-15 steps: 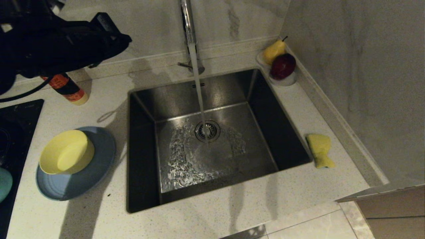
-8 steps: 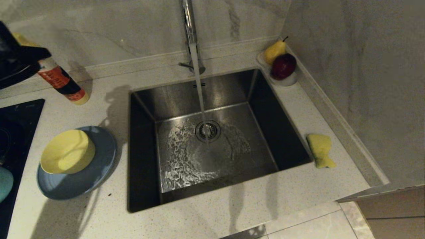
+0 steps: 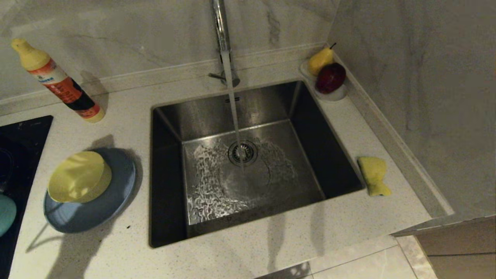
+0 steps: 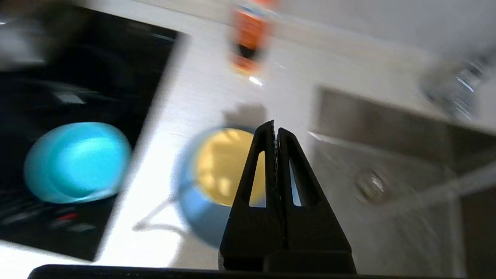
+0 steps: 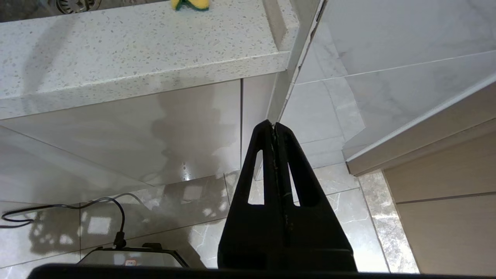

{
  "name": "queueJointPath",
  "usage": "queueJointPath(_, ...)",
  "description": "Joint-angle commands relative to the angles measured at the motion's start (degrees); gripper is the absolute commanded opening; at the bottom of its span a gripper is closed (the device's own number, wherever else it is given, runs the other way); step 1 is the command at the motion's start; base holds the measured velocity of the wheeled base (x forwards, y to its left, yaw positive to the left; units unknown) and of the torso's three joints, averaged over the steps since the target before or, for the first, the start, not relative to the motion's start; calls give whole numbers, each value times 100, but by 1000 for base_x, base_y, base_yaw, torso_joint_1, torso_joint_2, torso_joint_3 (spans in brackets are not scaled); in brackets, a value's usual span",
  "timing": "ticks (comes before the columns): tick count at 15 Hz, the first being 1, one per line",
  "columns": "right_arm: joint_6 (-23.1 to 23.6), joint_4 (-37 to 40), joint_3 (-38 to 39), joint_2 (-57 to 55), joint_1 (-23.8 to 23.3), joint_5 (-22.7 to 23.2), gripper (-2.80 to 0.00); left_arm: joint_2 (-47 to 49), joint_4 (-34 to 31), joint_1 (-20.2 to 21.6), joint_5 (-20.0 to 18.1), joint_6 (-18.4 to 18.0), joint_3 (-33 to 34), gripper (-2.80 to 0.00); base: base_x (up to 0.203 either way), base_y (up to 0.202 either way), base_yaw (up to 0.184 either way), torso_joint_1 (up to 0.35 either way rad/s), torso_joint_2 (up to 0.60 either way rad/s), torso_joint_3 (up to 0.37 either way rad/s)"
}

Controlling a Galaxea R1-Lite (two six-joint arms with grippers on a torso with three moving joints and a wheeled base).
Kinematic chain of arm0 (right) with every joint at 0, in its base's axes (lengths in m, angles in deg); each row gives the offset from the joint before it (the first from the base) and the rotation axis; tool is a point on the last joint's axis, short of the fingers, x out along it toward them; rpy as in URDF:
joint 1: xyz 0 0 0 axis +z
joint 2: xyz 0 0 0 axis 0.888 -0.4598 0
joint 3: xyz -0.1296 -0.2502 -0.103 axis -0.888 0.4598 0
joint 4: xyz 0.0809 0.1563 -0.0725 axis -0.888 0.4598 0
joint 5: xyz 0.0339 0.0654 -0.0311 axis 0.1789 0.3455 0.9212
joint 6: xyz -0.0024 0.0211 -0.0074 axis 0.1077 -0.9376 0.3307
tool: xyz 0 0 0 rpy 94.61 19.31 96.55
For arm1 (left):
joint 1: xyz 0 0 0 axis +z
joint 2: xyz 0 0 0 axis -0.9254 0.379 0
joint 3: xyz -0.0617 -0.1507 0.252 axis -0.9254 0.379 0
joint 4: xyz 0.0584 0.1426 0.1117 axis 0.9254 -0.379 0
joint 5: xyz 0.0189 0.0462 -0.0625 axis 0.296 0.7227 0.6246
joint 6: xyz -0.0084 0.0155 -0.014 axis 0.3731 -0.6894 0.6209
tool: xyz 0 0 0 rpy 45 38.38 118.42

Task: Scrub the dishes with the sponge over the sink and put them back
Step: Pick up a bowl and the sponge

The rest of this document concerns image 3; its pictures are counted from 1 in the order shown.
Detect metal sink drain strainer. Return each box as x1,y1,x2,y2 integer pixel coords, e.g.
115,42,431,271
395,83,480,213
227,140,258,167

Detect black induction cooktop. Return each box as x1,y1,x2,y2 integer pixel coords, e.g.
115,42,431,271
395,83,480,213
0,115,53,279

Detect blue round plate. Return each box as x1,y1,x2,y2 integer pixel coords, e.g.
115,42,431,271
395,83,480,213
43,147,137,234

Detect yellow green sponge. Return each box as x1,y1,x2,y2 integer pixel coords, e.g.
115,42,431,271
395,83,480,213
357,155,393,197

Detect dark red apple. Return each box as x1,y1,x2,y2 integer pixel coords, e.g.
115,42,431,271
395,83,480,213
315,62,347,94

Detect teal bowl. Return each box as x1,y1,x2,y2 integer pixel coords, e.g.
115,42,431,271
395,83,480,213
0,194,17,237

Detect stainless steel sink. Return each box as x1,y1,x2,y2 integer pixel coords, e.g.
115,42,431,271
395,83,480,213
148,79,366,249

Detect yellow pear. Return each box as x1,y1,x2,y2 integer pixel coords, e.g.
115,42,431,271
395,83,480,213
308,43,337,76

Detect clear tap water stream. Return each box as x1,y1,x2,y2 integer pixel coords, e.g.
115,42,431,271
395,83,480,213
220,50,246,171

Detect orange dish soap bottle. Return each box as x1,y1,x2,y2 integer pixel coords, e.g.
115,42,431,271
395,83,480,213
11,38,106,124

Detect yellow plastic bowl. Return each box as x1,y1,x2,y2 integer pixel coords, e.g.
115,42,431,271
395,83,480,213
47,151,113,203

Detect small white fruit dish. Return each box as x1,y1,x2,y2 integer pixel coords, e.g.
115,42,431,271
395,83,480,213
299,58,348,102

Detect chrome faucet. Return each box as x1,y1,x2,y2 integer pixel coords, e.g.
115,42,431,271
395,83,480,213
208,0,241,87

